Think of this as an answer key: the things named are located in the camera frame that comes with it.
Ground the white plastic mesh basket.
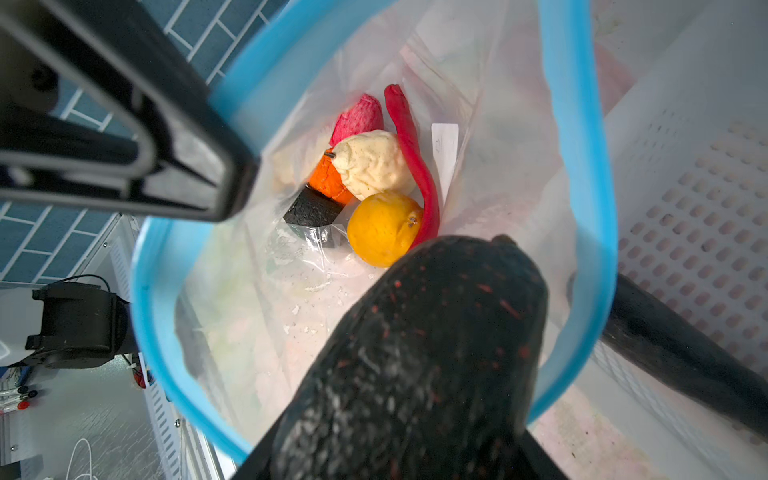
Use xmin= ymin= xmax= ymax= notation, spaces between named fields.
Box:
xmin=577 ymin=1 xmax=767 ymax=479

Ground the cream toy food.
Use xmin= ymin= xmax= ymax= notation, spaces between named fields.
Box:
xmin=332 ymin=130 xmax=416 ymax=201

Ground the pink toy fruit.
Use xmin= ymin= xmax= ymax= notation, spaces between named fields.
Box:
xmin=329 ymin=94 xmax=384 ymax=148

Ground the yellow toy fruit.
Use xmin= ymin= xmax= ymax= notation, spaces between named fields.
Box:
xmin=347 ymin=192 xmax=423 ymax=268

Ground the orange toy fruit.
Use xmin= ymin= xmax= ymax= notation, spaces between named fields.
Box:
xmin=308 ymin=149 xmax=356 ymax=206

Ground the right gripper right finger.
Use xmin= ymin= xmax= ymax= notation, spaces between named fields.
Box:
xmin=518 ymin=430 xmax=568 ymax=480

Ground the dark brown toy food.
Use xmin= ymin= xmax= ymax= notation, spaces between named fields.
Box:
xmin=283 ymin=186 xmax=344 ymax=228

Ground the black toy avocado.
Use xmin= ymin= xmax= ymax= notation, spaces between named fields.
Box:
xmin=270 ymin=235 xmax=549 ymax=479

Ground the red toy chili pepper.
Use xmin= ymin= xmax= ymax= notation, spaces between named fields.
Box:
xmin=384 ymin=84 xmax=440 ymax=249

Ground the clear zip top bag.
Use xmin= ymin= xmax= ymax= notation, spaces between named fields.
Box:
xmin=131 ymin=1 xmax=618 ymax=463

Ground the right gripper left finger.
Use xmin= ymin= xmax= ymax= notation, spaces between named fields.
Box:
xmin=232 ymin=419 xmax=282 ymax=480

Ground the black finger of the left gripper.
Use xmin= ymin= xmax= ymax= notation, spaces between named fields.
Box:
xmin=1 ymin=1 xmax=258 ymax=222

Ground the black toy eggplant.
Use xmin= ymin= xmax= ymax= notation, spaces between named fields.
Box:
xmin=601 ymin=275 xmax=767 ymax=441

